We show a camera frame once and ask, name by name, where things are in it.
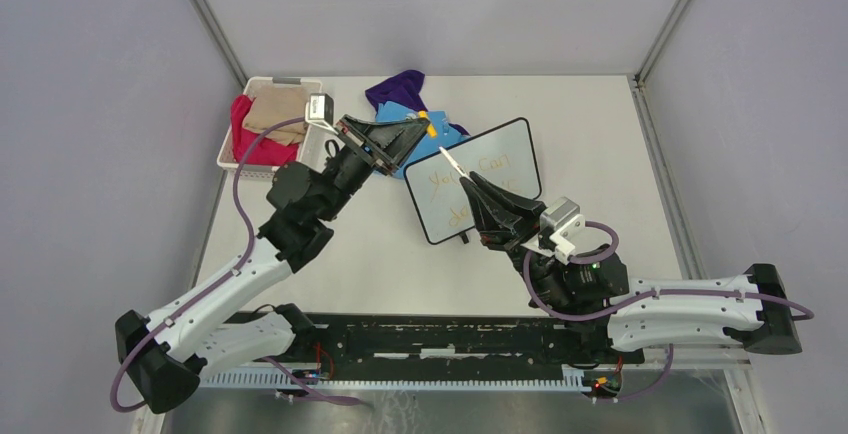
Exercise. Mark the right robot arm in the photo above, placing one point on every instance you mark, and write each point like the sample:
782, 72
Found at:
572, 272

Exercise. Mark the purple cloth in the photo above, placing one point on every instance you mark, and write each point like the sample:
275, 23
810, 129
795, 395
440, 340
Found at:
398, 96

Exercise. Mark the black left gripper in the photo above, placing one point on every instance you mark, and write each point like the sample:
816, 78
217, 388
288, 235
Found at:
391, 144

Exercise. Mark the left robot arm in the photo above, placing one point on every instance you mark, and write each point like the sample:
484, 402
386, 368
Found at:
167, 352

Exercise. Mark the white marker pen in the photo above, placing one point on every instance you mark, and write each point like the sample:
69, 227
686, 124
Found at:
453, 162

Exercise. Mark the beige folded cloth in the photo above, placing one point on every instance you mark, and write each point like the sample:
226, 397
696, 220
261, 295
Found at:
272, 105

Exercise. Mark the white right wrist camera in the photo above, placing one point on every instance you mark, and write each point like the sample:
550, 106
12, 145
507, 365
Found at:
559, 224

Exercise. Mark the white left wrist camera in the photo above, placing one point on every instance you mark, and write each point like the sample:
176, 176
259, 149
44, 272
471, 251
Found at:
319, 112

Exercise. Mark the white plastic basket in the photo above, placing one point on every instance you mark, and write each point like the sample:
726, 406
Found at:
261, 156

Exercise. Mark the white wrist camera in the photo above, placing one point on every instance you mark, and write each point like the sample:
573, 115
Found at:
319, 112
559, 224

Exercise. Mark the white cable duct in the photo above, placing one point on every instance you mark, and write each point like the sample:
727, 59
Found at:
272, 378

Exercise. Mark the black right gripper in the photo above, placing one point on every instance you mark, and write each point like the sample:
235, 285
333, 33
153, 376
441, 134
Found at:
495, 211

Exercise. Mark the black framed whiteboard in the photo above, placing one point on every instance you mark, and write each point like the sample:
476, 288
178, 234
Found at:
504, 155

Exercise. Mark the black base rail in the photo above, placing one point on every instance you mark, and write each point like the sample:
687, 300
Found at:
415, 348

